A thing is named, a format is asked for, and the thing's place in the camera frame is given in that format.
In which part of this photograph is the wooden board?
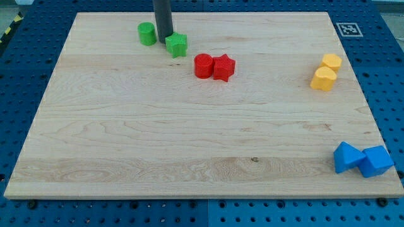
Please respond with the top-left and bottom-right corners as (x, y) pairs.
(4, 12), (403, 200)

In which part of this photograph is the yellow hexagon block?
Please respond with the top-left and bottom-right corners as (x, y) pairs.
(319, 54), (342, 73)

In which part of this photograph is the black bolt bottom right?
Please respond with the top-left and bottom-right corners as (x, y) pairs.
(376, 197), (389, 207)

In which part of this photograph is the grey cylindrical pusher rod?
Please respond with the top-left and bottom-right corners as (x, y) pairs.
(152, 0), (174, 44)

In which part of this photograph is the red star block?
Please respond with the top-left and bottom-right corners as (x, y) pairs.
(213, 54), (236, 82)

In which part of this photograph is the blue triangle block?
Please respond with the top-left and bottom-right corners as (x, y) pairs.
(333, 141), (366, 173)

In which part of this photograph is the yellow heart block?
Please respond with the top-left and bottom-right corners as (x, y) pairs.
(310, 66), (337, 91)

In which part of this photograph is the black bolt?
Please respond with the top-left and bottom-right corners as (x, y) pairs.
(27, 200), (37, 210)
(376, 197), (389, 207)

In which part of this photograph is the blue cube block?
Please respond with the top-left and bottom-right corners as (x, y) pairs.
(358, 146), (394, 178)

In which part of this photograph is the green cylinder block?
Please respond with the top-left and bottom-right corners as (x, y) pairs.
(138, 22), (157, 46)

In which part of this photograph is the red cylinder block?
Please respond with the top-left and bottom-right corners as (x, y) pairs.
(194, 53), (214, 79)

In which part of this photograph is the white fiducial marker tag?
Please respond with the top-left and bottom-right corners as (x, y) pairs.
(336, 22), (363, 37)

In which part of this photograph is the green star block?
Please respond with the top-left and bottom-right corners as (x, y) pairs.
(165, 32), (187, 58)

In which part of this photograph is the black bolt bottom left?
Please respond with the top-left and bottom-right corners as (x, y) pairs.
(27, 200), (37, 210)

